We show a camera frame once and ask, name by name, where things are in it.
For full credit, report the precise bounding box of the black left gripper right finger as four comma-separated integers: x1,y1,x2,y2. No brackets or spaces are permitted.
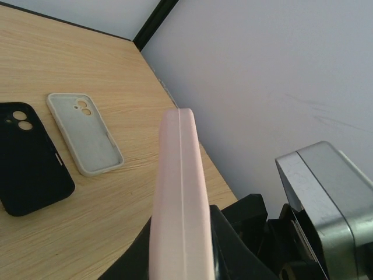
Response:
210,205,279,280

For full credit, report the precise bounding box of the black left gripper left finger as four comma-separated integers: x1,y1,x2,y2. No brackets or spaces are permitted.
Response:
100,221,151,280

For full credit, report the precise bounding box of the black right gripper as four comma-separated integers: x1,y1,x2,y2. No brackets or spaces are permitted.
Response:
221,194,328,279

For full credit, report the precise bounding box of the pink cased phone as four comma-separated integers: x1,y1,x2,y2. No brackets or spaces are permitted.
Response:
149,108,215,279

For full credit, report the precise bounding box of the white phone case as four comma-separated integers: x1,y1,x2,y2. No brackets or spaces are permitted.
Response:
47,93,124,177

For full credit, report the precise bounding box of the black enclosure frame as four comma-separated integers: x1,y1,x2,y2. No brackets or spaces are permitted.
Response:
1,0,178,51

